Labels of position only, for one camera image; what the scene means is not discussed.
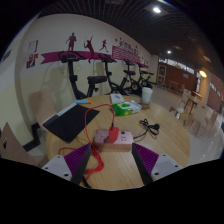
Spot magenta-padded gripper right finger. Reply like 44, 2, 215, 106
131, 142, 184, 186

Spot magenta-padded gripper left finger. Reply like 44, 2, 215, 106
41, 143, 93, 186

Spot black mouse pad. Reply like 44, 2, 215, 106
42, 103, 101, 144

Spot grey slim flat book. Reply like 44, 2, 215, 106
56, 102, 78, 118

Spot brown round coaster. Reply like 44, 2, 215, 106
139, 101, 153, 110

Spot group of wooden tables and chairs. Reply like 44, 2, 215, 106
166, 78, 224, 134

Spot blue and orange marker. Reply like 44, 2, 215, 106
73, 97, 93, 105

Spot green wet wipes pack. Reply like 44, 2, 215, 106
110, 100, 143, 117

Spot white paper cup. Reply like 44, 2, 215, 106
141, 87, 154, 104

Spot small white box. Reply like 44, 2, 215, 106
109, 93, 126, 104

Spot row of black exercise bikes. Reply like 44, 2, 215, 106
58, 50, 156, 100

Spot group of ceiling lights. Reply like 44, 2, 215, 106
151, 4, 174, 56

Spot red charging cable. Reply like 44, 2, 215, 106
58, 103, 117, 176

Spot black power cord with plug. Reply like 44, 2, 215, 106
132, 118, 161, 141

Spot beige chair with handle slot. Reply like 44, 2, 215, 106
28, 88, 58, 129
0, 122, 44, 168

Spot group of small wall posters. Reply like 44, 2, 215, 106
25, 39, 40, 70

